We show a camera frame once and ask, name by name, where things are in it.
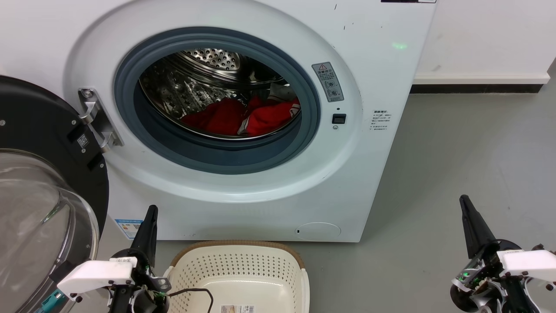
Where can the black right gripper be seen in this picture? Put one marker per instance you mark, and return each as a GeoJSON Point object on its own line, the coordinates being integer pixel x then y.
{"type": "Point", "coordinates": [486, 282]}

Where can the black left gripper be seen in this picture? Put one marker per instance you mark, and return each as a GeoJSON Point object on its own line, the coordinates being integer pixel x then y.
{"type": "Point", "coordinates": [141, 295]}

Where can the cream plastic laundry basket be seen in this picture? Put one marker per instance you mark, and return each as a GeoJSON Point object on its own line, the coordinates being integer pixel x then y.
{"type": "Point", "coordinates": [243, 269]}

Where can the printed product label with barcode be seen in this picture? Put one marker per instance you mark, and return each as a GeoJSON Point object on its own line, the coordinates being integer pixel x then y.
{"type": "Point", "coordinates": [237, 309]}

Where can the stainless steel washing machine drum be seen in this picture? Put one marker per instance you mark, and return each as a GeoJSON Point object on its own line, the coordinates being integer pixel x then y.
{"type": "Point", "coordinates": [173, 87]}

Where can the black washer door with glass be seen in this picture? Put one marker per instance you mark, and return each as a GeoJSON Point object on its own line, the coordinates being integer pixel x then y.
{"type": "Point", "coordinates": [34, 117]}

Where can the red garment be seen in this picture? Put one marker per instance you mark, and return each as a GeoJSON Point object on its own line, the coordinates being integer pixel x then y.
{"type": "Point", "coordinates": [269, 120]}

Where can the grey garment with striped cuff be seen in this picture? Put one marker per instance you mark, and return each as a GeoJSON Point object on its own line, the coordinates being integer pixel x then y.
{"type": "Point", "coordinates": [279, 92]}

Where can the black object edge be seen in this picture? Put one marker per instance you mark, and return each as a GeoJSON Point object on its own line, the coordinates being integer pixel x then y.
{"type": "Point", "coordinates": [408, 1]}

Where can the blue energy label sticker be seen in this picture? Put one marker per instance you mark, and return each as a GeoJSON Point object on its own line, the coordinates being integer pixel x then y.
{"type": "Point", "coordinates": [128, 228]}

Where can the grey rubber door gasket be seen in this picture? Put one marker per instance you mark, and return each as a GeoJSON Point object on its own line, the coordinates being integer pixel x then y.
{"type": "Point", "coordinates": [217, 161]}

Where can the QR code sticker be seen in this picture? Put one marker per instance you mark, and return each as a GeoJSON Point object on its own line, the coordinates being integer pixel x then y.
{"type": "Point", "coordinates": [83, 141]}

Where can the white front-load washing machine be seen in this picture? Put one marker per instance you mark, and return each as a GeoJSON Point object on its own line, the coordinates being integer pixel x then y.
{"type": "Point", "coordinates": [369, 174]}

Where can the silver metal door hinge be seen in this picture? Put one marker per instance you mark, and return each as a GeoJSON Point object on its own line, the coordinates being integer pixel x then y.
{"type": "Point", "coordinates": [98, 118]}

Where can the white text sticker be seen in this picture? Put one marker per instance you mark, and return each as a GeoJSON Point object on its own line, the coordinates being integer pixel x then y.
{"type": "Point", "coordinates": [380, 121]}

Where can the round white filter cover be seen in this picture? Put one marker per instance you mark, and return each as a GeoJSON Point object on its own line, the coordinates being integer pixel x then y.
{"type": "Point", "coordinates": [318, 231]}

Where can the black door lock latch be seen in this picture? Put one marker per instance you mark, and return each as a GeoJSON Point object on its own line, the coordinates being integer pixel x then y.
{"type": "Point", "coordinates": [339, 118]}

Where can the grey warning sticker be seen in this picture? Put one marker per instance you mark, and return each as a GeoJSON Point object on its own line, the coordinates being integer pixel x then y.
{"type": "Point", "coordinates": [328, 81]}

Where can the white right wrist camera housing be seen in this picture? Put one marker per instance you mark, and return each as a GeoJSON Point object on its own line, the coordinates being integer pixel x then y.
{"type": "Point", "coordinates": [530, 263]}

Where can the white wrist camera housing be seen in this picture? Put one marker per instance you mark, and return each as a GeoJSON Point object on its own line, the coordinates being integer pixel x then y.
{"type": "Point", "coordinates": [95, 276]}
{"type": "Point", "coordinates": [530, 263]}

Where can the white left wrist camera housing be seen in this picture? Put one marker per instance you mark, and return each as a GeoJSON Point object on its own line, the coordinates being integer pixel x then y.
{"type": "Point", "coordinates": [95, 276]}

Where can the black white wall baseboard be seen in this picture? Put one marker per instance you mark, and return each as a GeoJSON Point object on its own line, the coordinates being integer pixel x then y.
{"type": "Point", "coordinates": [478, 88]}

